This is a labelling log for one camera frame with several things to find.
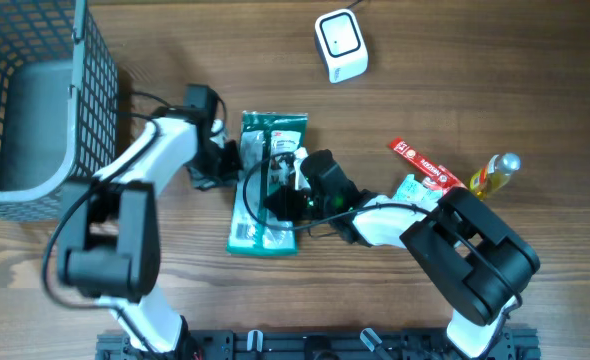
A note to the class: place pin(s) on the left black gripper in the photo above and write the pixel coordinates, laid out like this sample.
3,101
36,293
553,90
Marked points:
228,172

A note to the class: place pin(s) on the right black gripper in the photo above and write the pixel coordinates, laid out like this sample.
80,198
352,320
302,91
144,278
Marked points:
286,210

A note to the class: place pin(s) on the teal pack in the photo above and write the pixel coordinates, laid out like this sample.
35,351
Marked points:
412,190

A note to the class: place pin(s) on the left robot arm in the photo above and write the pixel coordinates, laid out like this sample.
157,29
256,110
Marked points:
107,241

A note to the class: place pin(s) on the grey plastic mesh basket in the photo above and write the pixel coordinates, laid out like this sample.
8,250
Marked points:
58,96

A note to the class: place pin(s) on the yellow oil bottle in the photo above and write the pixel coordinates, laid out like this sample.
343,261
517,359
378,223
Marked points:
494,175

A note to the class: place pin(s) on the green 3M package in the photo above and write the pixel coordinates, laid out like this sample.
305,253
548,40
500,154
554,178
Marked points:
266,138

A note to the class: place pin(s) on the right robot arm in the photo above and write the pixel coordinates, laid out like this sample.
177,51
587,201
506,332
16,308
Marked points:
478,263

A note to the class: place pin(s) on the red stick sachet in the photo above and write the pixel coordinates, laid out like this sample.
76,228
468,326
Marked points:
438,177

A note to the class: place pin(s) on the white barcode scanner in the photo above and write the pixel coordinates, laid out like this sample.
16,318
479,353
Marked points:
340,45

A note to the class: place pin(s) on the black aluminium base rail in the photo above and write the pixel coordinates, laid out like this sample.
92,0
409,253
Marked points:
414,343

